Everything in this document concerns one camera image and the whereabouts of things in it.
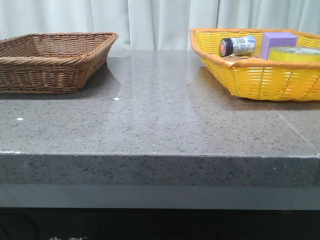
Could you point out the white curtain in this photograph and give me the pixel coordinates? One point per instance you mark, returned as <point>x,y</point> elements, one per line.
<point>154,25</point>

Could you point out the yellow woven basket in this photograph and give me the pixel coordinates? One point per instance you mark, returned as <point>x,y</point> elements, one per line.
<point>256,78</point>

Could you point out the small black-capped bottle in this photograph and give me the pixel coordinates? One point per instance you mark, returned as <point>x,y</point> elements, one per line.
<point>237,45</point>

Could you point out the brown flat item in basket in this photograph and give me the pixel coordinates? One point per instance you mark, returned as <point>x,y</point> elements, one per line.
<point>233,57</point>

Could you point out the brown wicker basket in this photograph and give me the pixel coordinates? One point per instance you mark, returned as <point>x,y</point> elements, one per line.
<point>52,63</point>

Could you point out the purple foam block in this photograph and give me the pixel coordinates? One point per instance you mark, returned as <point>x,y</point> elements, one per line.
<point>276,39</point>

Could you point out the yellow packing tape roll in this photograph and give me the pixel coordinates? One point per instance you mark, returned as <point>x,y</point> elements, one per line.
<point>294,54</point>

